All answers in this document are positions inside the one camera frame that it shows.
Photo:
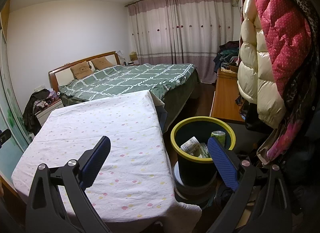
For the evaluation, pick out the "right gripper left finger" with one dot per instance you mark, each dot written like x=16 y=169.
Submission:
x=45 y=209

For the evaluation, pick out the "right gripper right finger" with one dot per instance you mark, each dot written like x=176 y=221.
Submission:
x=258 y=202

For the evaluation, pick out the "green yogurt bottle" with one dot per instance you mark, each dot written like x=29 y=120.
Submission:
x=220 y=136

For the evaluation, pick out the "white medicine bottle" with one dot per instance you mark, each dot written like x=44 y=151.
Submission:
x=190 y=146

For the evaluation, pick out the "green white tea box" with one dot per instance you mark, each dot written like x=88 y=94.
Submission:
x=201 y=151

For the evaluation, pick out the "yellow rimmed dark trash bin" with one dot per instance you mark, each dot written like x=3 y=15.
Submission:
x=189 y=138

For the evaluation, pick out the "white bedside cabinet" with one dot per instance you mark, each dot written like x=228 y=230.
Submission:
x=43 y=115

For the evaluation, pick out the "pink floral garment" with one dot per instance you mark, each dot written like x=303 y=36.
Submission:
x=285 y=140

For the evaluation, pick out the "white dotted tablecloth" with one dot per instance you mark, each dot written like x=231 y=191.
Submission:
x=134 y=191

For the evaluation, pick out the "brown pillow left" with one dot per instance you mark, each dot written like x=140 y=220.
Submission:
x=81 y=70

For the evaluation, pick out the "brown pillow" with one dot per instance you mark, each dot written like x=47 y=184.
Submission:
x=101 y=63
x=81 y=70

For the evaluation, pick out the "wooden bed with headboard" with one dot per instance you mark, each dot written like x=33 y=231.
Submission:
x=169 y=107

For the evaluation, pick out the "brown pillow right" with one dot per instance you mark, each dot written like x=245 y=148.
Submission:
x=101 y=63

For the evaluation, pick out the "cream puffer jacket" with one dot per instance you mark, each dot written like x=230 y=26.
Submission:
x=256 y=81

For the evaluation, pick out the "wooden low dresser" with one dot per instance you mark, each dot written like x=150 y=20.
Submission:
x=224 y=106

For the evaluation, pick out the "tissue box on far nightstand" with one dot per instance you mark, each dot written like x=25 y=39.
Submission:
x=133 y=56

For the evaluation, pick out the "pile of clothes on dresser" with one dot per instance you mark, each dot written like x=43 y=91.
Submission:
x=226 y=54

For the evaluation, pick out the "green checked duvet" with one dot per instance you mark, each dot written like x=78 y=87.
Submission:
x=159 y=79

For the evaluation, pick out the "red dotted quilted jacket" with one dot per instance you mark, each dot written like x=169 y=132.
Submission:
x=287 y=36

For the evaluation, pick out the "pink white curtain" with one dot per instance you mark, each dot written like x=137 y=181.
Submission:
x=181 y=32

